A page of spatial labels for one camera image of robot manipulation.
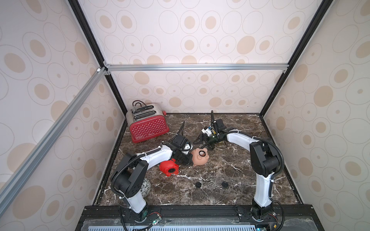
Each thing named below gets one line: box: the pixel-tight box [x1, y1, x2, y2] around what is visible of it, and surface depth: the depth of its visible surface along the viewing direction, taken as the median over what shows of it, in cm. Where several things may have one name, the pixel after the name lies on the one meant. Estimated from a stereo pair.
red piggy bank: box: [158, 158, 180, 177], surface depth 83 cm
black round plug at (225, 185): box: [221, 181, 229, 190], surface depth 85 cm
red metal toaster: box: [125, 100, 170, 143], surface depth 98 cm
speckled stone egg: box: [140, 177, 152, 198], surface depth 83 cm
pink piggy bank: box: [191, 147, 210, 167], surface depth 87 cm
